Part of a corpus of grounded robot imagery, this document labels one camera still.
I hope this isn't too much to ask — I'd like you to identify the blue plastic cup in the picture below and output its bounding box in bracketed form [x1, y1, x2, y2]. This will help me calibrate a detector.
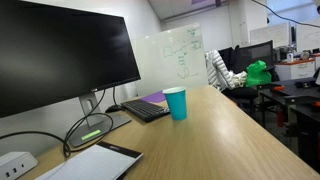
[162, 86, 188, 122]

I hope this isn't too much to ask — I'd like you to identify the black desk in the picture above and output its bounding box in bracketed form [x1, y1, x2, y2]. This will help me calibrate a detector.
[256, 76, 320, 168]

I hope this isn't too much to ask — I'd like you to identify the black keyboard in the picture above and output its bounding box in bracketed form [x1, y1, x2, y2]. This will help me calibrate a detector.
[120, 99, 171, 123]

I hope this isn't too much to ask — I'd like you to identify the whiteboard with green writing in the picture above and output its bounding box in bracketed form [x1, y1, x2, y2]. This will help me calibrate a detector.
[131, 22, 210, 98]

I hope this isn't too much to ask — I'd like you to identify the black computer mouse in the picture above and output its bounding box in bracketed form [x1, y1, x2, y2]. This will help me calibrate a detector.
[105, 104, 126, 114]

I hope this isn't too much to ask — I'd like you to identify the white puffer jacket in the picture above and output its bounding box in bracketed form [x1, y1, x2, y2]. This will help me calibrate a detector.
[204, 49, 248, 92]

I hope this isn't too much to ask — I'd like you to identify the green sticker on monitor base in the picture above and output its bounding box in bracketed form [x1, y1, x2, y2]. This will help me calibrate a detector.
[80, 129, 102, 141]

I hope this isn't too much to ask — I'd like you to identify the green plastic bag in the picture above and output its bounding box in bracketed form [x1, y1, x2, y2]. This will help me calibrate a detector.
[245, 59, 273, 89]

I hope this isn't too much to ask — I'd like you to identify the white drawing tablet black edge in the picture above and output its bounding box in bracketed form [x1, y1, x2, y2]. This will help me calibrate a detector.
[34, 140, 144, 180]

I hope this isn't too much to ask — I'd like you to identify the black mesh office chair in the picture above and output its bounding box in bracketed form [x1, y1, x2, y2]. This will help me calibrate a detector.
[218, 40, 281, 101]

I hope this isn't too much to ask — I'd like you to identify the black computer monitor with stand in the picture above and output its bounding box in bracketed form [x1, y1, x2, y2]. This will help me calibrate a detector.
[0, 0, 142, 148]

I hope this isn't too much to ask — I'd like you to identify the white partition board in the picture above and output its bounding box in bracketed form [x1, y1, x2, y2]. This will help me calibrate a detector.
[295, 19, 320, 53]
[249, 21, 292, 49]

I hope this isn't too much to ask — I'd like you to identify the small bottle on cabinet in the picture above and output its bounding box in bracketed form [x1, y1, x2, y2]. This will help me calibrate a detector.
[286, 49, 295, 64]

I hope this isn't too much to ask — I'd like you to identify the white cabinet with orange top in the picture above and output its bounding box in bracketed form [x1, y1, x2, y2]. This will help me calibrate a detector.
[273, 57, 317, 82]

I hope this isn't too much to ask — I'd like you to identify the white power strip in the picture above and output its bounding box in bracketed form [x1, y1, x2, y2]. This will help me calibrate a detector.
[0, 151, 39, 180]

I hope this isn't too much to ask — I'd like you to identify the black monitor cable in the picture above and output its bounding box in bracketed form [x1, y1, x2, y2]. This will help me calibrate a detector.
[0, 130, 72, 158]
[63, 88, 115, 154]

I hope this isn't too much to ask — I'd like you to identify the black hanging cable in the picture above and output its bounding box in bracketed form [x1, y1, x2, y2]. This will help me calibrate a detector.
[251, 0, 320, 30]

